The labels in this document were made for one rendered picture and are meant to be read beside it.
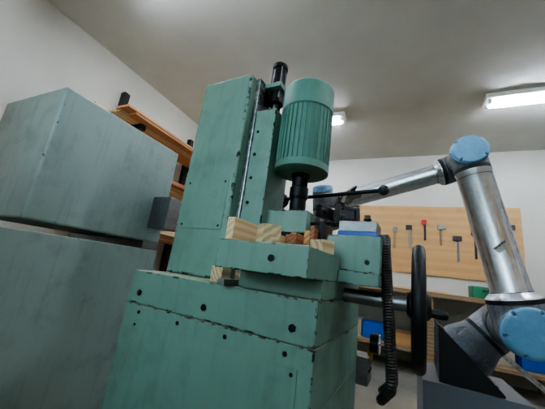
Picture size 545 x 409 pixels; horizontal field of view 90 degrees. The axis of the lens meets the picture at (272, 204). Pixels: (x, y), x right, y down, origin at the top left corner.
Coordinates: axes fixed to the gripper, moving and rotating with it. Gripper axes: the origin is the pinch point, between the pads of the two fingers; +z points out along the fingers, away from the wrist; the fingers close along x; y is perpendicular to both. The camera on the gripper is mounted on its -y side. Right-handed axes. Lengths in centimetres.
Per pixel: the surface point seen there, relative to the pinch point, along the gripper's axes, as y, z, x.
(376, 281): -6.2, 22.3, 23.7
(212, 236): -44.3, -6.8, 14.8
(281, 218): -24.4, 0.1, 7.5
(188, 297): -48, 4, 32
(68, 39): -190, -143, -152
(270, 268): -32.3, 27.9, 23.6
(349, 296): -7.3, 12.0, 28.1
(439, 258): 235, -215, -18
